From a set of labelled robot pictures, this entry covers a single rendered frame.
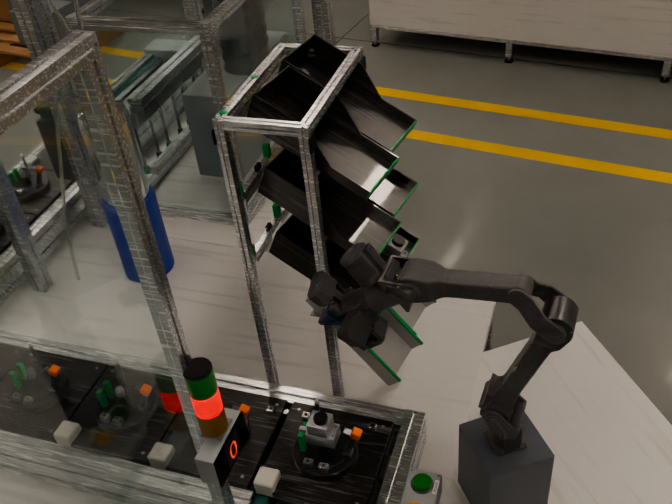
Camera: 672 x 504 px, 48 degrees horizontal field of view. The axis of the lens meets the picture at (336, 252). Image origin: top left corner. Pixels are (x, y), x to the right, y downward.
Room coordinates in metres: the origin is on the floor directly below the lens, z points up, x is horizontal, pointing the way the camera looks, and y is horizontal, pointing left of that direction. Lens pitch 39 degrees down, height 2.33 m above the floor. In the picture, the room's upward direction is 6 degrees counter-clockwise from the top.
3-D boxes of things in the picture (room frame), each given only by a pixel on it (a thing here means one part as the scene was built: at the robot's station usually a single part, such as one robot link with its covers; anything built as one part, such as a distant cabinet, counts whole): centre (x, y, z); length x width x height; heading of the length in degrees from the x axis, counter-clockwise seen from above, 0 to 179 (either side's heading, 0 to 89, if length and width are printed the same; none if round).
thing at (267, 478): (0.96, 0.20, 0.97); 0.05 x 0.05 x 0.04; 68
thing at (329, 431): (1.02, 0.08, 1.06); 0.08 x 0.04 x 0.07; 68
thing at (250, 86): (1.40, 0.05, 1.26); 0.36 x 0.21 x 0.80; 158
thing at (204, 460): (0.88, 0.25, 1.29); 0.12 x 0.05 x 0.25; 158
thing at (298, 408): (1.02, 0.07, 0.96); 0.24 x 0.24 x 0.02; 68
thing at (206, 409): (0.88, 0.25, 1.34); 0.05 x 0.05 x 0.05
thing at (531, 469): (0.93, -0.30, 0.96); 0.14 x 0.14 x 0.20; 14
